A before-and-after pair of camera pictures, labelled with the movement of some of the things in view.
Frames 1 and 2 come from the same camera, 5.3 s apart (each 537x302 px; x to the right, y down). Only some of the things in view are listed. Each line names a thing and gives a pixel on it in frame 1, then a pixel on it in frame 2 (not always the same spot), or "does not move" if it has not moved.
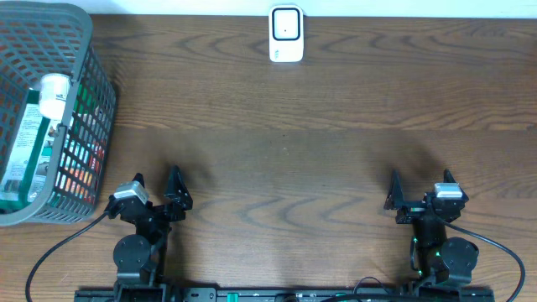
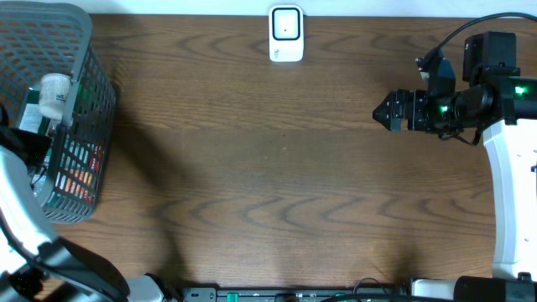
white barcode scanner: (286, 33) does not move
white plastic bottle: (53, 94) does not move
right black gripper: (395, 201) -> (418, 101)
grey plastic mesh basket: (38, 39) does not move
